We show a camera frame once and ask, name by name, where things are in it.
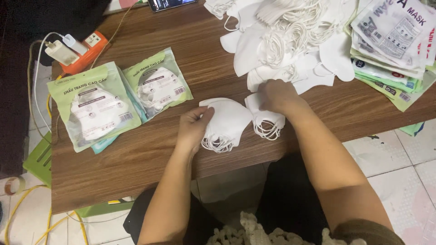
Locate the person's left hand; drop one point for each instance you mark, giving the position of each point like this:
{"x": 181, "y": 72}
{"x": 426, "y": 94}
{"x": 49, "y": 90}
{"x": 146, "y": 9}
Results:
{"x": 190, "y": 131}

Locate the person's right hand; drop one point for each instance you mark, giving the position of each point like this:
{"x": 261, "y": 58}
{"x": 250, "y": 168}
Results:
{"x": 279, "y": 95}

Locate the person's right fingers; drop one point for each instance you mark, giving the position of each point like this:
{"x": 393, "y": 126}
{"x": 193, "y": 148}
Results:
{"x": 264, "y": 97}

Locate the small bundle of white masks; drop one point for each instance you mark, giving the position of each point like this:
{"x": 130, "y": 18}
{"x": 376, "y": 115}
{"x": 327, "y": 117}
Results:
{"x": 269, "y": 126}

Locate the large bundle of white masks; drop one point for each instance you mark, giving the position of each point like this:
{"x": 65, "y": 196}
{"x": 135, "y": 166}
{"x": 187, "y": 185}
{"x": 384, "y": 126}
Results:
{"x": 228, "y": 122}

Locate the heap of loose white masks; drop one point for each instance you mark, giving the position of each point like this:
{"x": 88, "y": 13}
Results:
{"x": 282, "y": 40}

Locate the small green mask packet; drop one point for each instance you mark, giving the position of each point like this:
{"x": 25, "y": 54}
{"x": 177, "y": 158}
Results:
{"x": 158, "y": 85}

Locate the person's black trousers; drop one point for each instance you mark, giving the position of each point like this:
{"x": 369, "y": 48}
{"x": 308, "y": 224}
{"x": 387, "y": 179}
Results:
{"x": 289, "y": 200}

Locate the black smartphone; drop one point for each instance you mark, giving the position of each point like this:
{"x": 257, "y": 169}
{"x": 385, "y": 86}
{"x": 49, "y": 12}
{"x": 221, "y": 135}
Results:
{"x": 170, "y": 4}

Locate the cream crochet garment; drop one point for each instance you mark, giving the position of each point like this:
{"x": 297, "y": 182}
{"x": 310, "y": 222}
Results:
{"x": 252, "y": 233}

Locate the pile of empty mask bags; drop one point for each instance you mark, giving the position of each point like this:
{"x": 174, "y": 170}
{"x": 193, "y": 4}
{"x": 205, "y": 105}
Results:
{"x": 391, "y": 40}

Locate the green bag on floor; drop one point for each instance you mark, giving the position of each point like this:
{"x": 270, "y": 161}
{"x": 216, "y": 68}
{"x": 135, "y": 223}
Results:
{"x": 412, "y": 129}

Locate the teal mask packet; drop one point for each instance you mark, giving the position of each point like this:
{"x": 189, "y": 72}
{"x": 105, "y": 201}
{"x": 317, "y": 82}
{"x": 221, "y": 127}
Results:
{"x": 102, "y": 144}

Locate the large green mask packet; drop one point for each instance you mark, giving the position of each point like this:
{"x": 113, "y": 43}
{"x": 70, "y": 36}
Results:
{"x": 93, "y": 109}

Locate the orange power strip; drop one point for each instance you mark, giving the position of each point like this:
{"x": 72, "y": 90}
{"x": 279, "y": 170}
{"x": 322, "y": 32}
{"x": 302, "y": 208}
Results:
{"x": 90, "y": 54}

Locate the small white charger plug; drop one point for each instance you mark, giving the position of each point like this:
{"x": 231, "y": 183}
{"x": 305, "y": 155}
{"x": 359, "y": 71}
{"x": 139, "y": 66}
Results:
{"x": 75, "y": 43}

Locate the large white charger adapter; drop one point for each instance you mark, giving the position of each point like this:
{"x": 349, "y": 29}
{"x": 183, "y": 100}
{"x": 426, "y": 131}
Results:
{"x": 61, "y": 52}

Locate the green plastic stool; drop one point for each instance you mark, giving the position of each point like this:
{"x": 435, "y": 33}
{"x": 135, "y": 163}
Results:
{"x": 39, "y": 160}

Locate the dark cloth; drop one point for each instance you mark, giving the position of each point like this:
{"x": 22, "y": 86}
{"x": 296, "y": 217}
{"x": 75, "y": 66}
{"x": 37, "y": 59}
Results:
{"x": 13, "y": 85}

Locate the roll of clear tape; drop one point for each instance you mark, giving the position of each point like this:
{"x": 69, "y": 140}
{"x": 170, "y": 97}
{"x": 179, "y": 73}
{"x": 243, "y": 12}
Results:
{"x": 14, "y": 185}

